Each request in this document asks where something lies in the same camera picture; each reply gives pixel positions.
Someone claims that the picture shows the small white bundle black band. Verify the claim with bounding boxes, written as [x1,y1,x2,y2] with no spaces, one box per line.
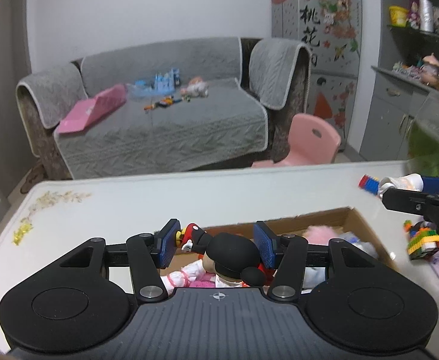
[378,173,424,198]

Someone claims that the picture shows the pink fur pompom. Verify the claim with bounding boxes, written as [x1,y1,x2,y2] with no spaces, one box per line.
[302,226,342,245]

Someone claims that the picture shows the mickey mouse plush toy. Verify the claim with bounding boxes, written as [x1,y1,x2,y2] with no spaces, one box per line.
[176,223,266,288]

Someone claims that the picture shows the grey blue patterned sock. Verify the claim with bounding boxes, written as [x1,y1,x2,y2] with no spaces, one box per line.
[340,232,378,258]

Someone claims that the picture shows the white cloth bundle pink band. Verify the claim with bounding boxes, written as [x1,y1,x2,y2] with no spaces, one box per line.
[161,259,207,296]

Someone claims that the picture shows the multicolour brick cube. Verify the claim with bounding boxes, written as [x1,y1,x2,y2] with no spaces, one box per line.
[403,220,439,261]

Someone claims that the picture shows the glass fish bowl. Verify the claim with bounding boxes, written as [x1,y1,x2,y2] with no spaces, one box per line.
[407,93,439,176]

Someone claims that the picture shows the red blue orange brick stick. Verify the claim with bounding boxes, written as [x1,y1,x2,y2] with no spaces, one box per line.
[359,175,380,196]

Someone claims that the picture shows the brown cardboard box tray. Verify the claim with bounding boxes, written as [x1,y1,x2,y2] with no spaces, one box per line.
[160,207,398,290]

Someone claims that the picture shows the pink mushroom figurine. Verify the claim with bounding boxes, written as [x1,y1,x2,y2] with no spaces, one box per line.
[419,53,439,86]

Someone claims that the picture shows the pink child chair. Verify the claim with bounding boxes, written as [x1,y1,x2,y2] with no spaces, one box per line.
[252,113,341,168]

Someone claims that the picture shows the grey shelf cabinet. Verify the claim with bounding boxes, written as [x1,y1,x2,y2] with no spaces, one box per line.
[359,0,439,161]

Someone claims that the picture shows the grey covered sofa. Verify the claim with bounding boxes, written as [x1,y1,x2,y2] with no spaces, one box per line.
[16,37,311,180]

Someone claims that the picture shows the yellow tub on shelf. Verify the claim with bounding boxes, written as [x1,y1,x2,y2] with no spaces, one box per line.
[389,6,409,28]

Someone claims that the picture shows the small plush toy on sofa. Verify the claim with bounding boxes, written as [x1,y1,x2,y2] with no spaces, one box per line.
[180,76,209,98]

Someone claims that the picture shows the silver can on shelf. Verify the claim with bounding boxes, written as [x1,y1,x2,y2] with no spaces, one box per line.
[419,0,434,33]

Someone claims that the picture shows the decorated grey refrigerator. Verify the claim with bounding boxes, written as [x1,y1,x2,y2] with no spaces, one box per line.
[272,0,362,144]

